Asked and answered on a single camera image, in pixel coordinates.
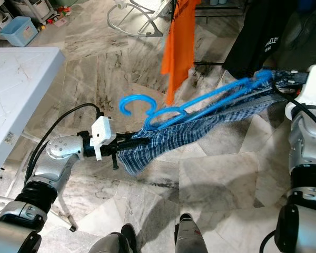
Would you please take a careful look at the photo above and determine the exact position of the blue plaid shirt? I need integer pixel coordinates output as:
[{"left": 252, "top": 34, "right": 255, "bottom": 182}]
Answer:
[{"left": 116, "top": 70, "right": 311, "bottom": 176}]

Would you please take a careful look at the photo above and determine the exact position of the blue plastic clothes hanger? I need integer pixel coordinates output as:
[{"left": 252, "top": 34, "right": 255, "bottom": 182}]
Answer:
[{"left": 118, "top": 69, "right": 274, "bottom": 131}]

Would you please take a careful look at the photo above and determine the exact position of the white plastic folding table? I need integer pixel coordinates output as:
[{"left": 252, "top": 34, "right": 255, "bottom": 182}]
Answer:
[{"left": 0, "top": 46, "right": 80, "bottom": 232}]

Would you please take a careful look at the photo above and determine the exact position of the black t-shirt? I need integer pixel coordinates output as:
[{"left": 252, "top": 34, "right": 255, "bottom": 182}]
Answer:
[{"left": 224, "top": 0, "right": 293, "bottom": 80}]

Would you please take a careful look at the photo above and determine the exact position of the light blue plastic basket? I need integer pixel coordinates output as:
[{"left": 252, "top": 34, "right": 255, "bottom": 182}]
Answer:
[{"left": 0, "top": 17, "right": 39, "bottom": 47}]

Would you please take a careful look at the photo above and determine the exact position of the white drawer rack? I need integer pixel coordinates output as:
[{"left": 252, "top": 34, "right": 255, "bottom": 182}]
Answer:
[
  {"left": 0, "top": 0, "right": 16, "bottom": 37},
  {"left": 11, "top": 0, "right": 58, "bottom": 24}
]

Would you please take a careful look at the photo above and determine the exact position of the small colourful toy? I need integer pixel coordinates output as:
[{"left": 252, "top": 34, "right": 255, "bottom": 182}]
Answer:
[{"left": 44, "top": 15, "right": 72, "bottom": 26}]

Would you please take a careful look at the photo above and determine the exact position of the silver left robot leg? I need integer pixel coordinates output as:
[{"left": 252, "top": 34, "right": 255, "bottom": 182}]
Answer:
[{"left": 90, "top": 223, "right": 137, "bottom": 253}]

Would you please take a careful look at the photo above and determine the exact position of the silver robot leg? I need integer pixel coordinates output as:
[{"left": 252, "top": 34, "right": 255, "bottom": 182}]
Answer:
[
  {"left": 90, "top": 223, "right": 137, "bottom": 253},
  {"left": 175, "top": 212, "right": 214, "bottom": 253}
]

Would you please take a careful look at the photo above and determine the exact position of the orange t-shirt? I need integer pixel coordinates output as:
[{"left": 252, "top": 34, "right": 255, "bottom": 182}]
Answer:
[{"left": 161, "top": 0, "right": 202, "bottom": 106}]

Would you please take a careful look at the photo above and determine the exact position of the silver right robot leg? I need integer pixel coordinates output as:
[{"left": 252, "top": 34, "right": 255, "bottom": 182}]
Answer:
[{"left": 175, "top": 212, "right": 214, "bottom": 253}]

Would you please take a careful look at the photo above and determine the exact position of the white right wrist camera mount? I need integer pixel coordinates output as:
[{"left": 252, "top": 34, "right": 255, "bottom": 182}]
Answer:
[{"left": 284, "top": 64, "right": 316, "bottom": 121}]

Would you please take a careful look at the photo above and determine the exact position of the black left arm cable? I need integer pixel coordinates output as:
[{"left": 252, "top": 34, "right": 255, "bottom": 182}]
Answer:
[{"left": 24, "top": 103, "right": 105, "bottom": 185}]

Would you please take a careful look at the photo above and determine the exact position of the white tubular metal frame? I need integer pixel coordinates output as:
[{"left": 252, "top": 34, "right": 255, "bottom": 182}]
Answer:
[{"left": 106, "top": 0, "right": 172, "bottom": 37}]

